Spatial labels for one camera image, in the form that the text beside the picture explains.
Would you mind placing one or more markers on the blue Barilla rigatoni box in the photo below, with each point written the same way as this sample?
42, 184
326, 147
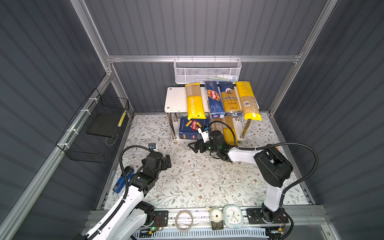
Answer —
188, 129

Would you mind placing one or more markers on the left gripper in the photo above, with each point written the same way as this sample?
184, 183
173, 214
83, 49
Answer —
164, 165

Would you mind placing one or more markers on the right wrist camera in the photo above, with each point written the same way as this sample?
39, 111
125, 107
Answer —
205, 133

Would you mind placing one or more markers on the yellow spaghetti bag with barcode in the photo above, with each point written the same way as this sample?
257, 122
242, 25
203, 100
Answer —
248, 101

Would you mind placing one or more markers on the dark blue spaghetti bag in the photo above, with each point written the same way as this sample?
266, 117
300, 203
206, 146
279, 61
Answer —
230, 100

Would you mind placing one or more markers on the mint alarm clock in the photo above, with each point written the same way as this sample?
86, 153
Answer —
233, 217

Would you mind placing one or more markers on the black wire basket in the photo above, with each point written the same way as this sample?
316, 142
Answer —
93, 136

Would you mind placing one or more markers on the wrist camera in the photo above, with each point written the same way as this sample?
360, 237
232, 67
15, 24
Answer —
153, 147
205, 133

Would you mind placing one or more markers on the blue stapler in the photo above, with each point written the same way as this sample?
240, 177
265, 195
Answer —
120, 184

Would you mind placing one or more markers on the red-ended spaghetti bag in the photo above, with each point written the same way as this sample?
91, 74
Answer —
215, 125

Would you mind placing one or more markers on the yellow Pastatime spaghetti bag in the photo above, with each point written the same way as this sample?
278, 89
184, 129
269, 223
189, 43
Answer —
229, 132
195, 104

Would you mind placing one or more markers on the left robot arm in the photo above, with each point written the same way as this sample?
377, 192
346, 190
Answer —
131, 212

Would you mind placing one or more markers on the pens in white basket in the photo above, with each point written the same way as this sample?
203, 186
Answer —
223, 78

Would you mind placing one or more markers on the white wire mesh basket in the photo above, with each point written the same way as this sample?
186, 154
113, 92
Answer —
196, 70

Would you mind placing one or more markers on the blue Barilla spaghetti box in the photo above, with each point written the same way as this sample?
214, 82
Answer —
216, 107

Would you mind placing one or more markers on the white two-tier shelf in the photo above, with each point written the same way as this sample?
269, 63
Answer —
176, 103

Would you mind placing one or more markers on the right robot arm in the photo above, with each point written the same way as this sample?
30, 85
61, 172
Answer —
273, 165

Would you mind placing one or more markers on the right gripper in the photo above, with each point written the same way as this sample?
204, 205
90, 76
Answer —
202, 144

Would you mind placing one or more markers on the yellow marker pen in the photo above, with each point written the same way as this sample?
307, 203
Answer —
120, 123

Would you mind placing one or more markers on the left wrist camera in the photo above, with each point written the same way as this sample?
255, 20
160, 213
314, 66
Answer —
153, 147

